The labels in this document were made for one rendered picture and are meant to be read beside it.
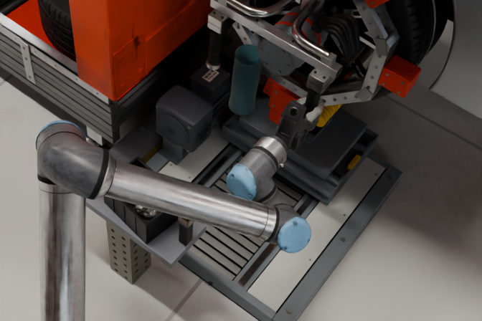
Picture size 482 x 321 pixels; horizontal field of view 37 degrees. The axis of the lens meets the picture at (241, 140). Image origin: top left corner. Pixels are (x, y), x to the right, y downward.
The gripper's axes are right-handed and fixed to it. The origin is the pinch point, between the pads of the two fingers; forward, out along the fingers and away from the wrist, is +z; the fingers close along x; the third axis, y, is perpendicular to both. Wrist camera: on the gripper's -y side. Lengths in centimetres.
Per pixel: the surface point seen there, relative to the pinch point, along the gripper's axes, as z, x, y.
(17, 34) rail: -10, -116, 44
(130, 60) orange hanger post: -11, -60, 17
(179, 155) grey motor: 2, -48, 71
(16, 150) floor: -31, -103, 83
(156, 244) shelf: -47, -18, 38
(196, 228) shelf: -35, -13, 38
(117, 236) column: -46, -36, 54
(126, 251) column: -46, -32, 60
